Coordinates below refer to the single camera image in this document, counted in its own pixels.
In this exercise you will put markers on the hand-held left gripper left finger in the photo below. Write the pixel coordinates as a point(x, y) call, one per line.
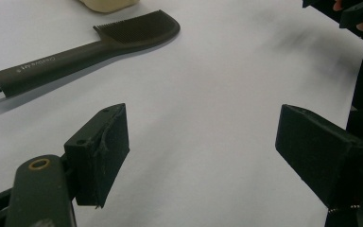
point(100, 157)

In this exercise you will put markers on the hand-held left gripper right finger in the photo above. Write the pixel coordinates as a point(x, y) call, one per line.
point(318, 151)

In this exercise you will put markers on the grey spatula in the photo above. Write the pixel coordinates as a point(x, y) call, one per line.
point(75, 60)

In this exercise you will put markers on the cream square cup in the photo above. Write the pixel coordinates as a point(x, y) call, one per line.
point(107, 4)

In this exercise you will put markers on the white board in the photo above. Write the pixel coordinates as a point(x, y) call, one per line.
point(201, 94)

